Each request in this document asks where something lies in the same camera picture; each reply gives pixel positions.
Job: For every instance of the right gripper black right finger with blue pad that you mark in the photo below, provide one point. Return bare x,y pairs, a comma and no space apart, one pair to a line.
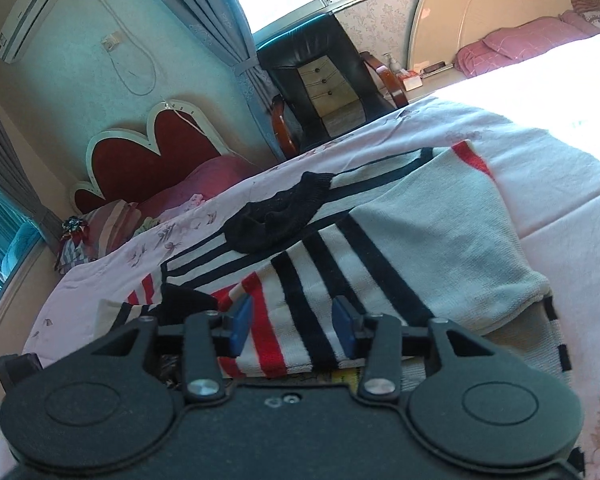
382,342

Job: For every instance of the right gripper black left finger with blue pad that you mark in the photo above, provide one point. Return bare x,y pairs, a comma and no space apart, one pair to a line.
201,340

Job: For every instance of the red white navy striped sweater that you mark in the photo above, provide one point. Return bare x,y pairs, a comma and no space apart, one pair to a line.
417,236

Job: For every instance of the striped folded cloth pile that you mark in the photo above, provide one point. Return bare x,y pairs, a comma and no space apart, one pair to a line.
91,236

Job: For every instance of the magenta pillow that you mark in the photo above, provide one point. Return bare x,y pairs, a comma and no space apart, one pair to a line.
208,180

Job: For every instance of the red heart-shaped headboard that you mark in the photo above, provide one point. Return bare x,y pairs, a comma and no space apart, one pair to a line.
123,164

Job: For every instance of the black leather armchair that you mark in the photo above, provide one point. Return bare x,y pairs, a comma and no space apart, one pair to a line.
295,123

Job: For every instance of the side window teal curtain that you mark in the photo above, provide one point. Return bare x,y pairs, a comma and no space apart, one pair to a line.
24,219

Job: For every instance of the small wooden drawer cabinet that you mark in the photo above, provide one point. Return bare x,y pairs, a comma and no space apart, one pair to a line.
326,87

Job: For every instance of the pink floral bed sheet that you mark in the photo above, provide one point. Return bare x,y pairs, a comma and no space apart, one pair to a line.
535,124

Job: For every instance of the white lotion bottle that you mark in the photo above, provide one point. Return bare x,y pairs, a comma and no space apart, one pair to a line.
395,67

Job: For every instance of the pink pillow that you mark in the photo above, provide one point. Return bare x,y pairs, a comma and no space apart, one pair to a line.
511,45

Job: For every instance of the grey-blue curtain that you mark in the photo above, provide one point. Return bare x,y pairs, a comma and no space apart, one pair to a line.
222,26

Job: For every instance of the white wall air conditioner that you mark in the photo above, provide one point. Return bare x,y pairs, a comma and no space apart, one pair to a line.
20,26

